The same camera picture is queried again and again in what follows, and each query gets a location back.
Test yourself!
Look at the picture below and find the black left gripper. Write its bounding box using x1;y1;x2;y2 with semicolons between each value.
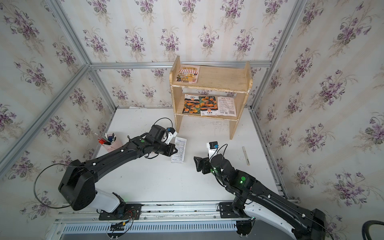
152;142;180;157

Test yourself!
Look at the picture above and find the small white seed bag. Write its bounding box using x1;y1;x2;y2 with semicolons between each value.
171;137;187;164

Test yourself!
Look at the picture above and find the pink storefront seed bag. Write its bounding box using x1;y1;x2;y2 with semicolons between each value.
176;65;200;84

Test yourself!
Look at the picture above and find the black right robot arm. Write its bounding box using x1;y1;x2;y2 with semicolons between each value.
194;154;327;240

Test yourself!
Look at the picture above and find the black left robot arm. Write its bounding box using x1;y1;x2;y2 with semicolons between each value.
58;125;178;213

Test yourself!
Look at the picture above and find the dark marigold seed bag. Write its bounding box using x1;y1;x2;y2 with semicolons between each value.
183;94;201;115

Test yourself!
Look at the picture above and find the orange marigold seed bag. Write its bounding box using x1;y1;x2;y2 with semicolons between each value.
199;96;219;116

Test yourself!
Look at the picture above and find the white printed seed bag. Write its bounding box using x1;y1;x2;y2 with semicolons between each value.
218;97;237;117

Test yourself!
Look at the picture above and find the wooden two-tier shelf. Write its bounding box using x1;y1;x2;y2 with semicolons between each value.
170;56;253;140

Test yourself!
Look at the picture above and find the pink pen cup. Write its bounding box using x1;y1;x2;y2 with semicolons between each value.
95;133;123;153

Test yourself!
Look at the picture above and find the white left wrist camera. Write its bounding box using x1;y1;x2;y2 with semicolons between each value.
163;128;178;145

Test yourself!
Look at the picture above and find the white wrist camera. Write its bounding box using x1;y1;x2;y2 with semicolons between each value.
163;128;178;145
207;141;219;159

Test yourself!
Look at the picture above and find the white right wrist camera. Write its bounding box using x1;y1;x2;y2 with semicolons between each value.
207;141;219;159

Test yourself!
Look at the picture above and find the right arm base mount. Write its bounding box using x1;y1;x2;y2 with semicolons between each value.
217;202;248;219

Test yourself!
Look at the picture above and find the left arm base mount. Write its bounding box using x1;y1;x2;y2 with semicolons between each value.
99;193;143;221

